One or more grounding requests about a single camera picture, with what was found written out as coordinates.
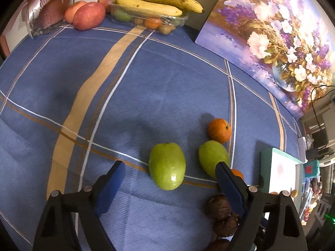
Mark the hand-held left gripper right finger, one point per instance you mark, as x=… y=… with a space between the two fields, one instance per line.
x=230 y=188

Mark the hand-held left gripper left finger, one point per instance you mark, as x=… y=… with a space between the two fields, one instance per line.
x=112 y=188

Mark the round orange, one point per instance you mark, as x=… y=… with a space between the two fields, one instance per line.
x=237 y=174

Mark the brown wrinkled fruit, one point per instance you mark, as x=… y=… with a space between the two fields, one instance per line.
x=217 y=206
x=223 y=226
x=217 y=245

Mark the white tray with teal rim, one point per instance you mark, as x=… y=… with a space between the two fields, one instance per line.
x=280 y=170

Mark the large green mango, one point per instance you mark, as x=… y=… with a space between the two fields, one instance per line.
x=167 y=166

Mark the small green mango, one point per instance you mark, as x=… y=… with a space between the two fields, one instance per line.
x=209 y=157

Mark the tangerine with green stem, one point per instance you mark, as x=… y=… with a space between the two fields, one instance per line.
x=219 y=130

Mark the white power strip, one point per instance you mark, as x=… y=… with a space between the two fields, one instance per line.
x=301 y=146

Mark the teal box with red mark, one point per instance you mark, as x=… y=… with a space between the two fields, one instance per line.
x=311 y=168

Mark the black power adapter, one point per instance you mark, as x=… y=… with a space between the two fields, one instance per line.
x=312 y=153

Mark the blue plaid bedsheet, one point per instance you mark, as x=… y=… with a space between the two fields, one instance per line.
x=157 y=89

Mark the floral painting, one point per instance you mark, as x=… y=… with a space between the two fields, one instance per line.
x=267 y=31

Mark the tan fruit beside plastic container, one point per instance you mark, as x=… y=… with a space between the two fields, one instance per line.
x=167 y=29

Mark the tangerine in plastic container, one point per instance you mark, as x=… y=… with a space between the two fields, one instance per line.
x=153 y=23

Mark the green fruit in plastic container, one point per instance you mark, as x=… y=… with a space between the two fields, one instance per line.
x=123 y=15

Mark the red apple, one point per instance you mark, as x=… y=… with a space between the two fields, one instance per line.
x=89 y=16

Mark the clear plastic fruit container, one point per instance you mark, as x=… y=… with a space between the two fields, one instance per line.
x=172 y=20

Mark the orange-red apple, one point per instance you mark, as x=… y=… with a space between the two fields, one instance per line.
x=72 y=10

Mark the pink-red apple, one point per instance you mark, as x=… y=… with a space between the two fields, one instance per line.
x=105 y=0

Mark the clear plastic packet with netting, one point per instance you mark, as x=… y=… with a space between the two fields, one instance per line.
x=44 y=7

